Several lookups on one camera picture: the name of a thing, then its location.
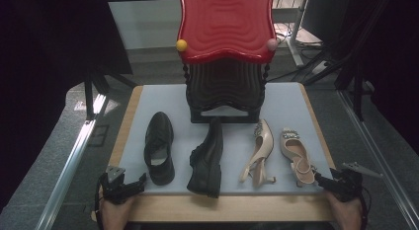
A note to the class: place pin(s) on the black tripod stand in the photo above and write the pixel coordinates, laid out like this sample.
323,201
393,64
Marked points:
89,95

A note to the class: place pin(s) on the black metal stand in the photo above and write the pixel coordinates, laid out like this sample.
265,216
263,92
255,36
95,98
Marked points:
357,75

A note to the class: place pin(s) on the dark floor plate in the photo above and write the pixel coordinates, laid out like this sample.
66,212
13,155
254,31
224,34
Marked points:
99,135

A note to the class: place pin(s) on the person's right hand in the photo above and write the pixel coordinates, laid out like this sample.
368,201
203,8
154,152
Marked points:
346,215

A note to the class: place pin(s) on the white power strip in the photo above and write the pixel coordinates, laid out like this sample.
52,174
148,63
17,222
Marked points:
319,68

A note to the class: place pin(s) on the red and black shoe rack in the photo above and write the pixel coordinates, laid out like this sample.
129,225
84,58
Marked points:
227,26

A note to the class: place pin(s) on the white panel board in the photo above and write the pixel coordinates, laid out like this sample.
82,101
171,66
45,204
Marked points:
145,22

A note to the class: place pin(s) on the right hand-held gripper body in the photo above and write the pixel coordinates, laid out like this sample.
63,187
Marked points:
349,187

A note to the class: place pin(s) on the silver aluminium floor rail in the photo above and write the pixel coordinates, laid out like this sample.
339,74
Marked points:
378,157
70,167

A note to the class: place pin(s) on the beige jewelled slingback heel shoe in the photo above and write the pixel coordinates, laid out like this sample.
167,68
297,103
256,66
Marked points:
288,147
265,141

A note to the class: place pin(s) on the person's left hand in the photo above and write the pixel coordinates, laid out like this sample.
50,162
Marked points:
115,213

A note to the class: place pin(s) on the light blue foam mat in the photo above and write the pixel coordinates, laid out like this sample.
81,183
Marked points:
184,105

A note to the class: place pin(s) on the black leather shoe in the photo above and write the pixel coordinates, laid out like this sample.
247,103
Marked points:
207,159
158,133

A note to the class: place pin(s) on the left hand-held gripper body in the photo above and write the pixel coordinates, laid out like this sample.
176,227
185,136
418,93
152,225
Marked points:
115,190

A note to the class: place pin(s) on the black curtain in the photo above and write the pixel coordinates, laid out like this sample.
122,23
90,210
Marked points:
400,59
39,59

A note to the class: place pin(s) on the white desk frame leg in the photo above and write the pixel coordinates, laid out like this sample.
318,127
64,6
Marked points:
296,32

